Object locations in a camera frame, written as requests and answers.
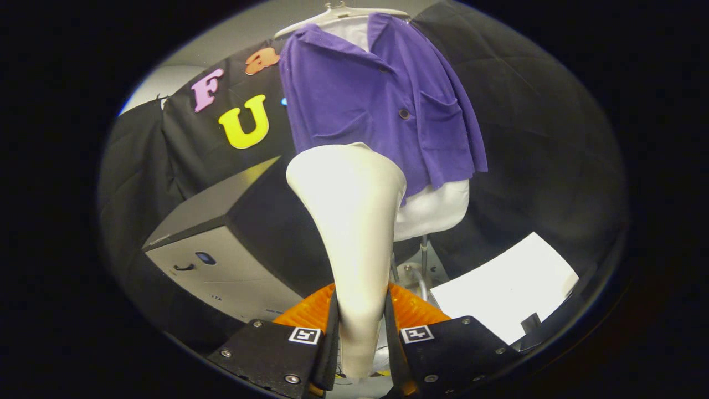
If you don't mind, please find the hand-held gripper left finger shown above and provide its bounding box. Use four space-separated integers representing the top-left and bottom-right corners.
206 283 340 399

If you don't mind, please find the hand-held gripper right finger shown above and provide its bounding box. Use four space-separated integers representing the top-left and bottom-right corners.
384 283 521 399

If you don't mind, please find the white garment steamer hose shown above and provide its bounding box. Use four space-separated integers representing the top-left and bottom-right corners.
407 265 430 300

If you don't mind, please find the white garment steamer head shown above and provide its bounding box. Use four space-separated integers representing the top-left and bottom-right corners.
286 142 408 380

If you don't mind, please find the purple jacket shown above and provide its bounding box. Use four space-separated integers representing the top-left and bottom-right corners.
279 12 489 207

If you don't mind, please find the cream clothes hanger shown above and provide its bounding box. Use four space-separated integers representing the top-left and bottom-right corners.
273 1 410 39

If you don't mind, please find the white floor board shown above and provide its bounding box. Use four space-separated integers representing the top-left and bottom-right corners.
429 232 580 345

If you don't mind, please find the grey cabinet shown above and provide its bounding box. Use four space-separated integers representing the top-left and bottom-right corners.
142 156 333 324

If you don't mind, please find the white torso form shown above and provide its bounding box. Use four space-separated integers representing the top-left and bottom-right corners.
332 19 470 243

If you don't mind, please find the black backdrop cloth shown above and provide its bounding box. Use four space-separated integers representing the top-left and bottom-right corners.
97 0 629 355

